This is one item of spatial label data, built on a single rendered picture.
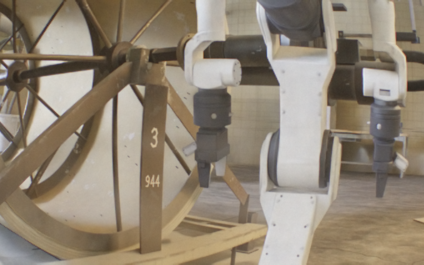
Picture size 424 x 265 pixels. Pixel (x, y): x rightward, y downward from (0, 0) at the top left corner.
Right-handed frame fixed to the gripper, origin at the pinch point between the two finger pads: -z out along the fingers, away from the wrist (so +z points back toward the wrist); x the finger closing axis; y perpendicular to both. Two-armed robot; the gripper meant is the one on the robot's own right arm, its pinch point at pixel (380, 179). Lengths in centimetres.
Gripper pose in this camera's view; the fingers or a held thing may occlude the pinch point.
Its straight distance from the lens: 102.8
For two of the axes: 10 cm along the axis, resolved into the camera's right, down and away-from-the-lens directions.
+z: -0.1, -9.8, -1.8
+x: 3.7, -1.7, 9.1
